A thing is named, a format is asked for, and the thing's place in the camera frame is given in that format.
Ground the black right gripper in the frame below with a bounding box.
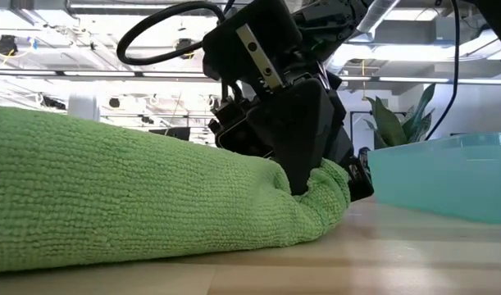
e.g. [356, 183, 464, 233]
[202, 0, 337, 197]

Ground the green microfiber towel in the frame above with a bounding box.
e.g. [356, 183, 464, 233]
[0, 104, 353, 275]

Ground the translucent teal plastic basket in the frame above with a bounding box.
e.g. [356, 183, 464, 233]
[367, 131, 501, 225]

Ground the green plant in white pot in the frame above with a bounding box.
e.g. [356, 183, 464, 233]
[363, 84, 437, 151]

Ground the black monitor on stand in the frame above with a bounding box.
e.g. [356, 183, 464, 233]
[148, 126, 192, 143]

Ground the black overhead camera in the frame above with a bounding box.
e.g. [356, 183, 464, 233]
[174, 37, 195, 59]
[0, 34, 20, 57]

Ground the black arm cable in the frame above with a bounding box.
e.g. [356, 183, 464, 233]
[423, 0, 461, 141]

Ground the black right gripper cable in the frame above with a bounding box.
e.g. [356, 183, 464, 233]
[116, 1, 227, 66]

